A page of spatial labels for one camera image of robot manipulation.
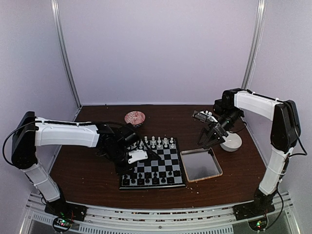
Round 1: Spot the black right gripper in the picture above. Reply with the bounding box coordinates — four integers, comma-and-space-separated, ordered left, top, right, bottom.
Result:
197, 107, 242, 149

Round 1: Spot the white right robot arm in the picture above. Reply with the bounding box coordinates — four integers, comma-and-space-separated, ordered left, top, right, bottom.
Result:
193, 88, 301, 215

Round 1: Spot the red patterned bowl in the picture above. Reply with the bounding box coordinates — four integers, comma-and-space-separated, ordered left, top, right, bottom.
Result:
124, 111, 146, 128

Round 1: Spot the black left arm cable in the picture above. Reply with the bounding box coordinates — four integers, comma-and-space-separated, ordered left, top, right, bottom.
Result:
2, 124, 37, 166

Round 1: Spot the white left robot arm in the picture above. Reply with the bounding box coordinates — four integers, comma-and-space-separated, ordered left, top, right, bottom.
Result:
11, 111, 148, 216

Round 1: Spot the black and white chessboard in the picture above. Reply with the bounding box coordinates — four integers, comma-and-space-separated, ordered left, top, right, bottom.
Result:
119, 136, 186, 190

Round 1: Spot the wooden rimmed metal tray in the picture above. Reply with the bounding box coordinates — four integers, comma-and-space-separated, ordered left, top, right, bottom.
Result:
180, 148, 223, 182

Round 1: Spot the right aluminium corner post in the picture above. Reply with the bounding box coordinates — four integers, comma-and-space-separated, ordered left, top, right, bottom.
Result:
241, 0, 267, 89

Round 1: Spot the aluminium front rail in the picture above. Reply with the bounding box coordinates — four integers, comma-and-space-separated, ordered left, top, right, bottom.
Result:
23, 191, 293, 234

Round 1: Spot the aluminium corner post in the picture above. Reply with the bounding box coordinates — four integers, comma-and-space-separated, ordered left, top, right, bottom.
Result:
241, 0, 267, 89
51, 0, 82, 109

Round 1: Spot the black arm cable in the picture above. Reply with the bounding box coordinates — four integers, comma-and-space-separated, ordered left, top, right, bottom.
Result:
229, 121, 308, 220
2, 124, 37, 166

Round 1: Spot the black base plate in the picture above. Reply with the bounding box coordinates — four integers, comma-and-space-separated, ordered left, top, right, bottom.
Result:
44, 203, 87, 233
233, 202, 275, 231

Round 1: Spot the left aluminium corner post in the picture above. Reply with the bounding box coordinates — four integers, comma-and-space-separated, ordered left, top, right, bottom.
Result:
51, 0, 82, 109

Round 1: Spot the white ceramic bowl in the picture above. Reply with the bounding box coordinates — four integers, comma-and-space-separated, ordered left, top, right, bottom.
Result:
220, 133, 242, 152

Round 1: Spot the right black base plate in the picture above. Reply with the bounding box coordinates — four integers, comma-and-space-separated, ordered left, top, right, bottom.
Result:
233, 202, 275, 231

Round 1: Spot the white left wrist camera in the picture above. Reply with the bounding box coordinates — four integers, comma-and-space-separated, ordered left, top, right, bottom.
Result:
128, 150, 148, 164

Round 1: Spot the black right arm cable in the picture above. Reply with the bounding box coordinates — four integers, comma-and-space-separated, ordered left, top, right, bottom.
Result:
229, 121, 308, 220

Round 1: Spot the black chess king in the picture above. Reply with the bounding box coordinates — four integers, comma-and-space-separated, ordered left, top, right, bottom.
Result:
153, 176, 158, 184

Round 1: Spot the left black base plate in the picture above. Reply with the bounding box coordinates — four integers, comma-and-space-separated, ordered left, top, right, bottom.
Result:
44, 203, 87, 233

